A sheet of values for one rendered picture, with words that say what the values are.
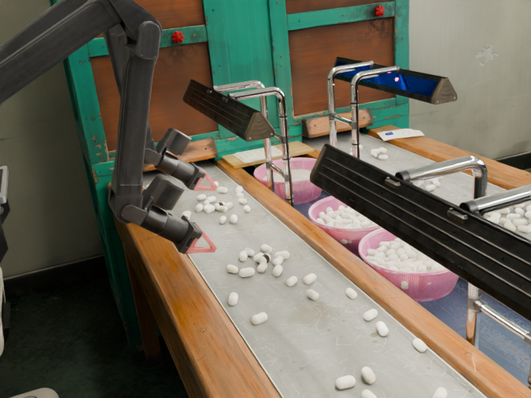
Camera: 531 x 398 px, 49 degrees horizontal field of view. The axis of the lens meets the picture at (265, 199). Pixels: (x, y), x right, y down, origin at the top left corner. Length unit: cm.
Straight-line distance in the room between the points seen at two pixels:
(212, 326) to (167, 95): 116
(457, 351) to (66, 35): 91
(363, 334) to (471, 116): 288
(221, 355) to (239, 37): 139
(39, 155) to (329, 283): 193
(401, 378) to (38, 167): 227
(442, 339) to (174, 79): 141
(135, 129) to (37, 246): 197
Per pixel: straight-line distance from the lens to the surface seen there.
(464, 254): 78
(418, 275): 136
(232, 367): 109
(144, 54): 116
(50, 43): 116
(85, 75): 211
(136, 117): 122
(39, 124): 295
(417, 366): 112
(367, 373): 107
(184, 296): 133
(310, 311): 127
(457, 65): 380
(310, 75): 236
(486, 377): 108
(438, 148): 222
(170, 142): 169
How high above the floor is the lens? 143
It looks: 21 degrees down
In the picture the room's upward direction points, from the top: 6 degrees counter-clockwise
